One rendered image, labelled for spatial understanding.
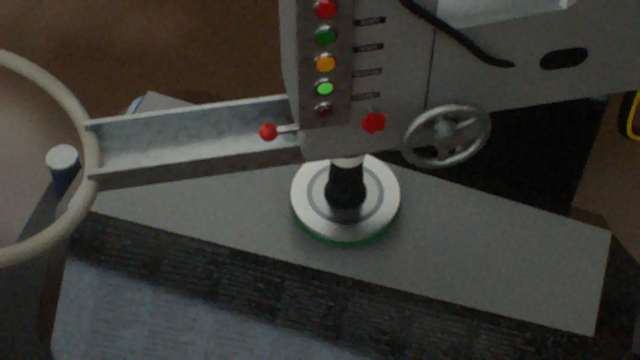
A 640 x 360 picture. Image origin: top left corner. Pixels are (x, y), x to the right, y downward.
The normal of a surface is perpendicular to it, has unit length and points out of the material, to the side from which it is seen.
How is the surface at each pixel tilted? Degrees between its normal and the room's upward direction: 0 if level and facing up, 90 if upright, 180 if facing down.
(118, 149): 2
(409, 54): 90
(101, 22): 0
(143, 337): 45
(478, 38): 90
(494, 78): 90
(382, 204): 0
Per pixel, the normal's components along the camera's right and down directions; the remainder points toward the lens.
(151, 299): -0.20, 0.11
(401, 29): 0.20, 0.77
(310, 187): 0.00, -0.61
